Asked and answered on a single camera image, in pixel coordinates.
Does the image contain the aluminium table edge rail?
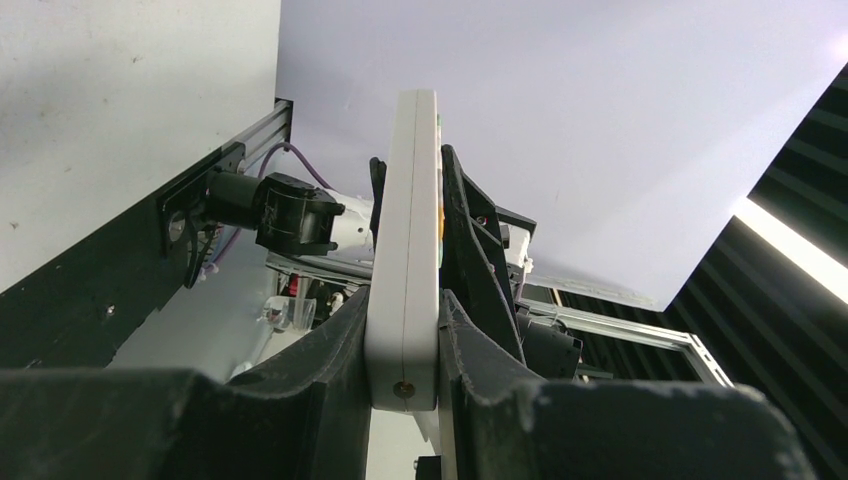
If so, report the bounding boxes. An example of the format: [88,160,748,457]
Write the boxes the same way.
[221,99,294,158]

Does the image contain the white remote control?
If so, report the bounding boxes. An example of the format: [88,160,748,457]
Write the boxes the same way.
[364,89,443,412]

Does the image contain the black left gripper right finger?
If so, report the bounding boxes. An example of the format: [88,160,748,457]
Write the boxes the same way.
[439,292,815,479]

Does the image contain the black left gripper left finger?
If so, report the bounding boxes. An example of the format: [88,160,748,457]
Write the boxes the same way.
[1,288,371,479]

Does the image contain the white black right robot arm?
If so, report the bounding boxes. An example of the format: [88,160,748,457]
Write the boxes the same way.
[206,145,582,397]

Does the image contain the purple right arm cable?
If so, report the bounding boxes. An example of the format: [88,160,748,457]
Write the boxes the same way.
[198,140,336,280]

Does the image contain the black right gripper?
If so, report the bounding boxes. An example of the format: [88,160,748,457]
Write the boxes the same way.
[369,144,582,380]

